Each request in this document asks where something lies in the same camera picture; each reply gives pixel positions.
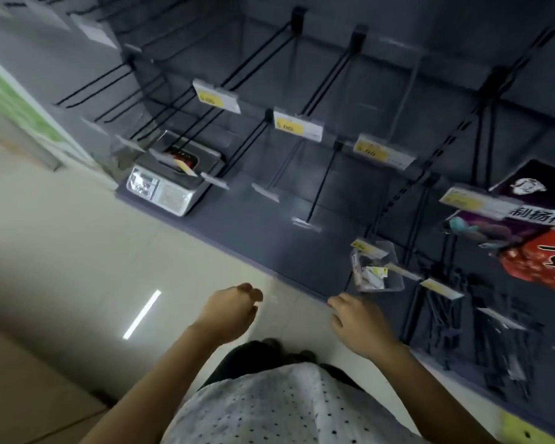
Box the person's left hand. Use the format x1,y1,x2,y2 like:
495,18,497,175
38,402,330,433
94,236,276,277
192,282,263,346

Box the person's right hand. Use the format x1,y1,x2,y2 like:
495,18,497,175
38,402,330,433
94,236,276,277
327,292,400,361

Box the dark grey hook shelf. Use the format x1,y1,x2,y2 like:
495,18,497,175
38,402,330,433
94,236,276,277
51,0,555,444

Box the person's left forearm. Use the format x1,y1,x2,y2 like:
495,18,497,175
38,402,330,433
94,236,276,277
81,326,223,444

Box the person's right forearm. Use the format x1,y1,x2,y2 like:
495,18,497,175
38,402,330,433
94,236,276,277
374,342,500,444

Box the black trousers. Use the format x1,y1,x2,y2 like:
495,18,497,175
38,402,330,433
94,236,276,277
197,338,366,395

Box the clear plastic box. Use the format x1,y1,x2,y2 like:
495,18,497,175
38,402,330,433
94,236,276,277
350,240,406,293

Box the white black-dotted shirt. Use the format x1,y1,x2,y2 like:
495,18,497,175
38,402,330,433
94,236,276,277
159,363,429,444

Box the grey weighing scale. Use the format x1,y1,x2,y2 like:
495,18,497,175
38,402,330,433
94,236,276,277
126,129,226,218

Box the red patterned packet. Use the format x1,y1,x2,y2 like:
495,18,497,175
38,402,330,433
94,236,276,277
499,226,555,295

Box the dark purple packet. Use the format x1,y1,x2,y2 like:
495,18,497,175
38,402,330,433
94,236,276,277
445,159,555,250

